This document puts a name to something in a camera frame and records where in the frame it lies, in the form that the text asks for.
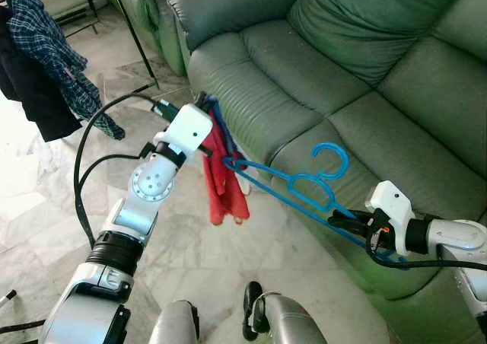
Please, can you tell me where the robot leg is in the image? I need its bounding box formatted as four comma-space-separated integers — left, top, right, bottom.
241, 281, 329, 344
147, 299, 201, 344

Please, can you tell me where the black drying rack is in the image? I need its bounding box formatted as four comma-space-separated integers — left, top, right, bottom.
0, 0, 162, 91

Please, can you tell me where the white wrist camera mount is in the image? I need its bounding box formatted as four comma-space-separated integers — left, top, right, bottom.
155, 104, 215, 160
364, 180, 416, 236

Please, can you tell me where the blue plaid shirt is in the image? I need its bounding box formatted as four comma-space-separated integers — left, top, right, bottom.
2, 0, 127, 142

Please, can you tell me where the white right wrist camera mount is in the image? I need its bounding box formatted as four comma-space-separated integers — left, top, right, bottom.
364, 180, 416, 236

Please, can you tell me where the robot right leg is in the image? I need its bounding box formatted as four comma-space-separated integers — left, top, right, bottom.
241, 281, 329, 344

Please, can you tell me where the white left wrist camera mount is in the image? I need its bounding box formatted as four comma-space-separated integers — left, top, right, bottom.
155, 104, 215, 160

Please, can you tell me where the green leather sofa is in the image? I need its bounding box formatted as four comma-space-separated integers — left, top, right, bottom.
114, 0, 487, 344

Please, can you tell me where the red garment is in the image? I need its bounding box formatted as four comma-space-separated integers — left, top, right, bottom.
201, 114, 251, 228

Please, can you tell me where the black hanging garment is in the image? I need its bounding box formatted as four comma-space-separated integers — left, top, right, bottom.
0, 5, 83, 143

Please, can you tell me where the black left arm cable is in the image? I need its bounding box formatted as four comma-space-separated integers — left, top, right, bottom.
73, 93, 182, 250

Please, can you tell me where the white metal tube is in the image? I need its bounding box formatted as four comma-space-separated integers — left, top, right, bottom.
0, 288, 18, 308

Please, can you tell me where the robot left leg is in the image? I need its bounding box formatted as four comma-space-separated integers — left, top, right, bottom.
147, 299, 201, 344

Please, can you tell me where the blue plastic hanger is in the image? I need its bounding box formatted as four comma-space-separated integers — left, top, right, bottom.
204, 95, 412, 270

